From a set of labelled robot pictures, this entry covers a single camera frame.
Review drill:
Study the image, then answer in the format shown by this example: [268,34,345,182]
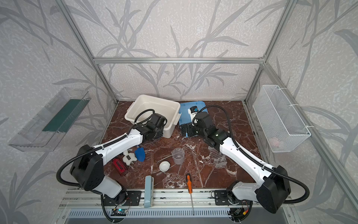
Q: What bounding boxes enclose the white plastic storage bin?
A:
[124,94,181,139]

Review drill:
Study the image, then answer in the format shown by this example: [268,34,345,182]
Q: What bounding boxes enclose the clear test tube rack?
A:
[206,147,227,168]

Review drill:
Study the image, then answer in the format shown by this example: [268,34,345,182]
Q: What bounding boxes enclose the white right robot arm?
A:
[184,106,310,214]

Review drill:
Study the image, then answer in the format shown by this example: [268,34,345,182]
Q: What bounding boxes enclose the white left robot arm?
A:
[56,109,167,203]

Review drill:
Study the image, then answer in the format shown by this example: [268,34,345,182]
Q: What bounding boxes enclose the blue plastic bin lid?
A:
[179,101,206,127]

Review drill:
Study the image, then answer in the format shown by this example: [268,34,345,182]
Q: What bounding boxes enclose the clear plastic beaker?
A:
[172,147,185,165]

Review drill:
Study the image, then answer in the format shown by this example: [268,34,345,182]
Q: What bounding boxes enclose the white molecule model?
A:
[122,150,137,166]

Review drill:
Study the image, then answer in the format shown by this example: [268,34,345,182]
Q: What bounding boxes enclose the grey teal bar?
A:
[144,175,154,208]

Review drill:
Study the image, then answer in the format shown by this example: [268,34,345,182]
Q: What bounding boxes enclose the red black lighter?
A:
[112,158,128,176]

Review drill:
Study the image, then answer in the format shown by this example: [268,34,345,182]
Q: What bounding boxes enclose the green circuit board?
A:
[111,208,128,217]

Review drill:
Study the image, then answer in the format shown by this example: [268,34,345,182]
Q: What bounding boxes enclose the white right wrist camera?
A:
[188,106,199,115]

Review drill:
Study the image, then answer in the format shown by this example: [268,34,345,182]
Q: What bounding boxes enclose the wooden handled blue brush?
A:
[135,145,146,162]

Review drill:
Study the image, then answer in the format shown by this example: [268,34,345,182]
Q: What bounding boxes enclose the orange handled screwdriver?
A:
[186,173,195,216]

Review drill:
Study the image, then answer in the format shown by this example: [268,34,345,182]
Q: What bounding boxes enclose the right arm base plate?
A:
[211,189,235,206]

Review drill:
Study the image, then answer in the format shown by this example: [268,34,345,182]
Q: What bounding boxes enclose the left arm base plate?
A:
[102,189,142,206]

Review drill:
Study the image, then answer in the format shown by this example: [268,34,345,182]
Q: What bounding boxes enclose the white wire mesh basket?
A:
[253,85,311,153]

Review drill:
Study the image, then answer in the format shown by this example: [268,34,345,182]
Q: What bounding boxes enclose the aluminium frame profile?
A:
[54,0,358,211]

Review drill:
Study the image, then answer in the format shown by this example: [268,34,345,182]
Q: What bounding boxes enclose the clear wall shelf green mat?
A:
[9,87,91,152]

